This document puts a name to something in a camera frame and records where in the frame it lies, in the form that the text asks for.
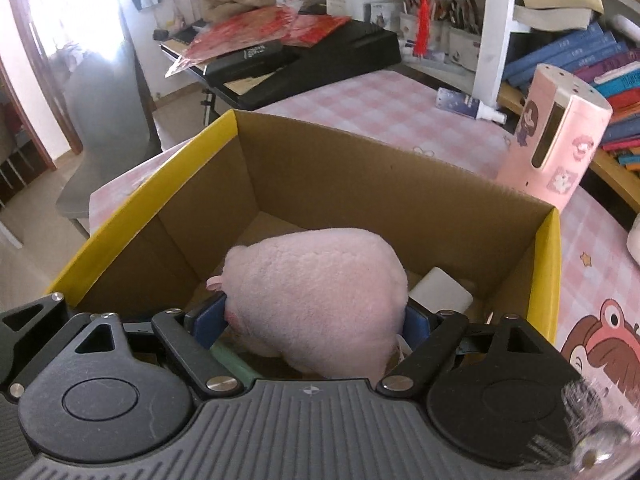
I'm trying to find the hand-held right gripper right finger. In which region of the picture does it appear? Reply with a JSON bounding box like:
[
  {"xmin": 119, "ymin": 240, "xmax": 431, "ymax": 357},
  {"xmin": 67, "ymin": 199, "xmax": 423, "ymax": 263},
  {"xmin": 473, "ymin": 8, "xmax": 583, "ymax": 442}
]
[{"xmin": 375, "ymin": 304, "xmax": 576, "ymax": 401}]

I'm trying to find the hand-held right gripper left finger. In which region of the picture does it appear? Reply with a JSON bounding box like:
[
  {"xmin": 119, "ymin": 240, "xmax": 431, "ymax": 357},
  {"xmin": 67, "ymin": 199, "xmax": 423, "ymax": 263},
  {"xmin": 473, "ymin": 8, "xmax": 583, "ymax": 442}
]
[{"xmin": 55, "ymin": 294, "xmax": 246, "ymax": 401}]

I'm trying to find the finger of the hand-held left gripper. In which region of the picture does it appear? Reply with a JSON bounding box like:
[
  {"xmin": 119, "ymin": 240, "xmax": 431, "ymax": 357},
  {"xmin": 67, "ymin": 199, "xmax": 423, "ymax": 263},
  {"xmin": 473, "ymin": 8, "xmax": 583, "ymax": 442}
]
[{"xmin": 0, "ymin": 291, "xmax": 76, "ymax": 401}]

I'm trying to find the white rounded block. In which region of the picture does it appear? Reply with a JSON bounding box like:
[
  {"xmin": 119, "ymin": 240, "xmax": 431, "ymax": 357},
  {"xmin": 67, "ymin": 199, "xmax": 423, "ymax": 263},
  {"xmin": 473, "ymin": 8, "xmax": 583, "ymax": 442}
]
[{"xmin": 409, "ymin": 266, "xmax": 474, "ymax": 313}]

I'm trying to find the mint green bar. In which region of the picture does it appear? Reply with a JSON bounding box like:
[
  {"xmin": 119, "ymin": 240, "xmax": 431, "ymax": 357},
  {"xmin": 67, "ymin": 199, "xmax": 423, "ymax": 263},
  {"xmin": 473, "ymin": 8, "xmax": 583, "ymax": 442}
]
[{"xmin": 210, "ymin": 340, "xmax": 263, "ymax": 386}]

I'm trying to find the pink pig plush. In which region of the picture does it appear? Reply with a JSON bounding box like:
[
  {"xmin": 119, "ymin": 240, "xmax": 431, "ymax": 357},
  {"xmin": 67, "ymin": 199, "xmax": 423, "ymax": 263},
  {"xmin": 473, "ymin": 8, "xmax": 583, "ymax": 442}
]
[{"xmin": 207, "ymin": 227, "xmax": 411, "ymax": 381}]

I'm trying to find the yellow cardboard box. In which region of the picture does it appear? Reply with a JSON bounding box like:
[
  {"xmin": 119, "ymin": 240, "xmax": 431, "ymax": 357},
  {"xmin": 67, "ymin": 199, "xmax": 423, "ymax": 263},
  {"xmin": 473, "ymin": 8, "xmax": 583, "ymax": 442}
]
[{"xmin": 45, "ymin": 109, "xmax": 562, "ymax": 386}]

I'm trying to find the blurred shiny fuzzy trim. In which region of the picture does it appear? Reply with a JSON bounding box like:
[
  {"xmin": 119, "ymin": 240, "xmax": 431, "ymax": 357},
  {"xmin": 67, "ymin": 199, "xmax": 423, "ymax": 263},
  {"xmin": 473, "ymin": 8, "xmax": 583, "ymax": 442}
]
[{"xmin": 562, "ymin": 375, "xmax": 640, "ymax": 480}]

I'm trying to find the grey chair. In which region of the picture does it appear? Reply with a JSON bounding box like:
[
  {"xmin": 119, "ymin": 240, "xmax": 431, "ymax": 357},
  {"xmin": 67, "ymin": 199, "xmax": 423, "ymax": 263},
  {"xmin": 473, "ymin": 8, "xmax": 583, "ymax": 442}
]
[{"xmin": 55, "ymin": 42, "xmax": 161, "ymax": 238}]

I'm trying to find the small white blue bottle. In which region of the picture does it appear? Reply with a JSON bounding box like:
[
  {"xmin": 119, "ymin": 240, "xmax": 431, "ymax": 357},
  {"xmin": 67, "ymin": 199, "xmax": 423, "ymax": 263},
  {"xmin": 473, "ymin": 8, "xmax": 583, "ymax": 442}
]
[{"xmin": 435, "ymin": 86, "xmax": 508, "ymax": 123}]

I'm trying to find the pink cartoon cylinder container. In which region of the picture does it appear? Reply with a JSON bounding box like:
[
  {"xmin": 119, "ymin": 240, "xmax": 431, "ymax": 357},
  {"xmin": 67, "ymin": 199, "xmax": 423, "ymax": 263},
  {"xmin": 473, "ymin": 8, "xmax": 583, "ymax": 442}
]
[{"xmin": 495, "ymin": 62, "xmax": 613, "ymax": 213}]

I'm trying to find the black electronic keyboard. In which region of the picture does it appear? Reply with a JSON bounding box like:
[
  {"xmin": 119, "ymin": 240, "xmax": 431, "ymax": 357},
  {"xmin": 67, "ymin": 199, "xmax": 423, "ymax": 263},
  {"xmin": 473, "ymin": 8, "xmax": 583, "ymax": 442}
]
[{"xmin": 160, "ymin": 17, "xmax": 403, "ymax": 111}]

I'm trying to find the white pen holder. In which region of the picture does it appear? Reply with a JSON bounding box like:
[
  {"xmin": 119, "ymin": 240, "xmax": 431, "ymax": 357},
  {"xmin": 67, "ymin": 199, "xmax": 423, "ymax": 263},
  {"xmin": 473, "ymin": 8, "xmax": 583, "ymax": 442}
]
[
  {"xmin": 446, "ymin": 25, "xmax": 483, "ymax": 72},
  {"xmin": 400, "ymin": 10, "xmax": 447, "ymax": 58}
]

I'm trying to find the pile of red packets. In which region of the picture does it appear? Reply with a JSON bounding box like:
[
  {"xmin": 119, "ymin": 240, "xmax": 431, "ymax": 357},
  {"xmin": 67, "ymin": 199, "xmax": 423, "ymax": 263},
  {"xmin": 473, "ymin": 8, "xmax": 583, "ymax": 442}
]
[{"xmin": 165, "ymin": 5, "xmax": 351, "ymax": 78}]

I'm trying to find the white wooden bookshelf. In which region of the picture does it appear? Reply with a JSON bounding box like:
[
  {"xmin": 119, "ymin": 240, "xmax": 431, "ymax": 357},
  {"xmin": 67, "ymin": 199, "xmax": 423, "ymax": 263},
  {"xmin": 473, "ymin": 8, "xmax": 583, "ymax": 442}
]
[{"xmin": 400, "ymin": 0, "xmax": 640, "ymax": 231}]

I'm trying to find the red tassel ornament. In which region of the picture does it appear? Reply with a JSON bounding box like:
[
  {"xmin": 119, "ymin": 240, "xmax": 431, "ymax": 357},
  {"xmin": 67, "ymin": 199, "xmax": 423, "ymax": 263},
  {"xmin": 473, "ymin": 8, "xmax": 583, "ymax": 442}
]
[{"xmin": 412, "ymin": 0, "xmax": 433, "ymax": 58}]

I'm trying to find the white small box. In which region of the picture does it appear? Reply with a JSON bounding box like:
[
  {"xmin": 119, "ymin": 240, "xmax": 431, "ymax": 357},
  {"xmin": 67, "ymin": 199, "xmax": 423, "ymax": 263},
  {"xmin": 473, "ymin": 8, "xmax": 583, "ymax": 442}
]
[{"xmin": 365, "ymin": 1, "xmax": 406, "ymax": 31}]

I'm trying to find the row of colourful books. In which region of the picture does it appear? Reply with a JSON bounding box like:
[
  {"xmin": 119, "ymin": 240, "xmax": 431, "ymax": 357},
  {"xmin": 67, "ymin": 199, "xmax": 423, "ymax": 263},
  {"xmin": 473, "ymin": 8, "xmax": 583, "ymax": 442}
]
[{"xmin": 502, "ymin": 22, "xmax": 640, "ymax": 171}]

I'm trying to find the cream worn book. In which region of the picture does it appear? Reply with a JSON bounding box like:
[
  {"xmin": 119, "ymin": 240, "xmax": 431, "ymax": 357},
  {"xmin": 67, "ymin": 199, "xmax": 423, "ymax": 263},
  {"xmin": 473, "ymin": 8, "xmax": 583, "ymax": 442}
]
[{"xmin": 512, "ymin": 0, "xmax": 606, "ymax": 31}]

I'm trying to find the brown door frame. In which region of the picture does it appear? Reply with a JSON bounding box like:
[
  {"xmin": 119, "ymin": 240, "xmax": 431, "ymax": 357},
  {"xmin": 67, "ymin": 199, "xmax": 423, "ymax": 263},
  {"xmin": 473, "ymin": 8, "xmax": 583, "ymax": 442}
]
[{"xmin": 0, "ymin": 0, "xmax": 83, "ymax": 176}]

